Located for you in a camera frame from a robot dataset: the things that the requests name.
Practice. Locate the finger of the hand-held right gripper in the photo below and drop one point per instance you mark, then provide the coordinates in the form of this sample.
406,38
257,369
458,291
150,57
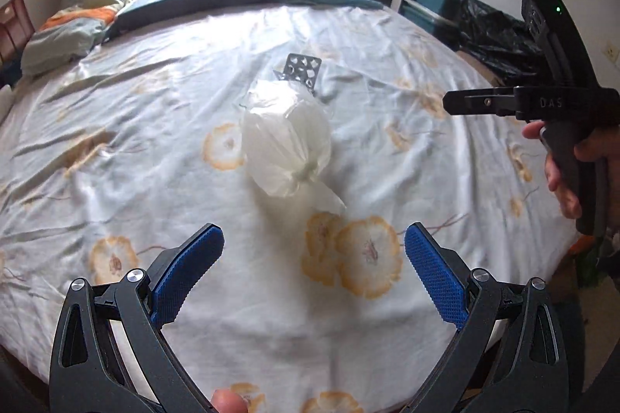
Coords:
479,100

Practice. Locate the large black garbage bag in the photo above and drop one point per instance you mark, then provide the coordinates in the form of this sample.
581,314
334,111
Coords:
499,35

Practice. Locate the orange striped pillow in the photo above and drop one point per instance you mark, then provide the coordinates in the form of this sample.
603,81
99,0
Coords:
63,39

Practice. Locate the person's right hand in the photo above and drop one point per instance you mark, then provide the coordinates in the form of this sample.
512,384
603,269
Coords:
557,185

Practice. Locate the wall socket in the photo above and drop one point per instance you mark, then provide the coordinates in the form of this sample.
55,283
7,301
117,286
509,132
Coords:
611,54

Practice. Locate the wooden headboard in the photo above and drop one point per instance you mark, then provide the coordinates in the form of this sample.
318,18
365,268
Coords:
14,30

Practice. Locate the floral bedsheet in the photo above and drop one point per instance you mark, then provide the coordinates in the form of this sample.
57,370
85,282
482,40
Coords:
145,127

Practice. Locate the white plastic bag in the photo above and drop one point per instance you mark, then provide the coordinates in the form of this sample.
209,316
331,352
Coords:
286,141

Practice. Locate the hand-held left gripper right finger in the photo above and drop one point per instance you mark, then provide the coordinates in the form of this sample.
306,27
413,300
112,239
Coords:
436,272

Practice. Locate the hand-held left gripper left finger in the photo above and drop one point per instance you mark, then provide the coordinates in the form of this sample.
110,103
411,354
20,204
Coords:
189,272

